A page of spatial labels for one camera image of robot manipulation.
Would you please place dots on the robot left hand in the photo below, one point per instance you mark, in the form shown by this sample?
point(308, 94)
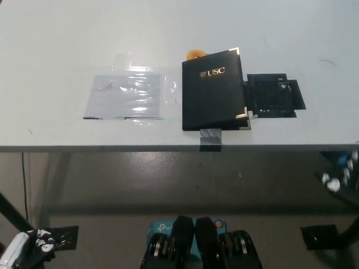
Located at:
point(19, 246)

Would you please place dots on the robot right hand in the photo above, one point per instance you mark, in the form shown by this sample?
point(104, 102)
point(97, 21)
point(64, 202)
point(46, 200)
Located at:
point(332, 183)

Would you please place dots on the black USC diary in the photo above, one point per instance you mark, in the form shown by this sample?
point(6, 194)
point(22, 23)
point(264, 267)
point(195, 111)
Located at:
point(213, 98)

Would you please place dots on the robot right black body block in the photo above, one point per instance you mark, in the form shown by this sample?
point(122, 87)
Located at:
point(210, 243)

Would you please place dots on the robot black body block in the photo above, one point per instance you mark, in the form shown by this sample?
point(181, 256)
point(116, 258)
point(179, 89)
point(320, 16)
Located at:
point(210, 243)
point(179, 241)

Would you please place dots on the robot left black body block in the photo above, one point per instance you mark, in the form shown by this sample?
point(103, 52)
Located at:
point(179, 241)

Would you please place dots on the blue and black object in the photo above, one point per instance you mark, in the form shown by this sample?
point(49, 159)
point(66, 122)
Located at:
point(341, 160)

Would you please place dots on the black table leg brace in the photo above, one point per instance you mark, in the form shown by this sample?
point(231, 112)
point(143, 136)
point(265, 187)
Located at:
point(14, 213)

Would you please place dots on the black floor tape patch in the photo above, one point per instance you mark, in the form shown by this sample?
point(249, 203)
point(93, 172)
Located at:
point(319, 238)
point(66, 238)

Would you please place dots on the teal router box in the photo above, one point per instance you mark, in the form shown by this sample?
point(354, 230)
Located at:
point(157, 227)

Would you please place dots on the clear plastic sheet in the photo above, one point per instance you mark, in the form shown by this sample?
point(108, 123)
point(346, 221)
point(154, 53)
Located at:
point(112, 98)

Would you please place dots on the clear plastic film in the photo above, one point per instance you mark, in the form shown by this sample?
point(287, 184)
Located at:
point(146, 70)

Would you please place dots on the grey duct tape strip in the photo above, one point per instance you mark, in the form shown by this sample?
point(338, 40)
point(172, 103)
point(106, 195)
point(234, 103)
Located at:
point(211, 138)

